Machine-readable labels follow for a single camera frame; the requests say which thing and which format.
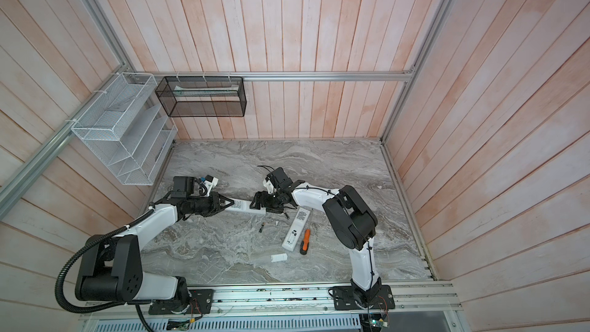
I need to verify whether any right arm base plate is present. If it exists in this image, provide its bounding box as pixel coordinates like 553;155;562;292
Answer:
328;283;396;311

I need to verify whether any black corrugated cable conduit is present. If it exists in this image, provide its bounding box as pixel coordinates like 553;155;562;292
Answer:
54;209;155;332

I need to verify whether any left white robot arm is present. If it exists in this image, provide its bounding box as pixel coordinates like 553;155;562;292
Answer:
75;175;235;308

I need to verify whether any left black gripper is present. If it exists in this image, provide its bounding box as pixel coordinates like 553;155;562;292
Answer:
187;191;234;217

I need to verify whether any aluminium frame bar back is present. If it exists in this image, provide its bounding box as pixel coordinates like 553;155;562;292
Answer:
130;71;413;82

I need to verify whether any aluminium frame bar left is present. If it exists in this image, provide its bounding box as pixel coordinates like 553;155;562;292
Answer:
1;65;131;219

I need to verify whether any white remote control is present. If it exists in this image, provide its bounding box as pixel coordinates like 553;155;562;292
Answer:
282;208;311;251
225;199;266;215

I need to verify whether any white wire mesh shelf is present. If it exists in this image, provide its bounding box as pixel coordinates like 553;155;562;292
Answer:
72;73;178;186

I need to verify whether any aluminium frame bar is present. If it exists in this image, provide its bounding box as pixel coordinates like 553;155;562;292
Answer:
1;65;131;219
130;71;413;82

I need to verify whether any black wire mesh basket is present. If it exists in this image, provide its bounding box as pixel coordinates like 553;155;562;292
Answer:
155;75;247;118

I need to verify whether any white battery cover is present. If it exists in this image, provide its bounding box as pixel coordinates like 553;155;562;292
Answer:
270;253;288;263

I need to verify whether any orange handled screwdriver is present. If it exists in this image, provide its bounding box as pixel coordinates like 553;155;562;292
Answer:
300;211;313;255

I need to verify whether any aluminium mounting rail front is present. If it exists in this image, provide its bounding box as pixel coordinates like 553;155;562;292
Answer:
77;282;464;321

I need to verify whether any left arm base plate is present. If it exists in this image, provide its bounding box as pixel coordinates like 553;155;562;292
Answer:
148;289;214;315

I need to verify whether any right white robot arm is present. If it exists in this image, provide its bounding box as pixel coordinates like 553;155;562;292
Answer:
250;180;382;308

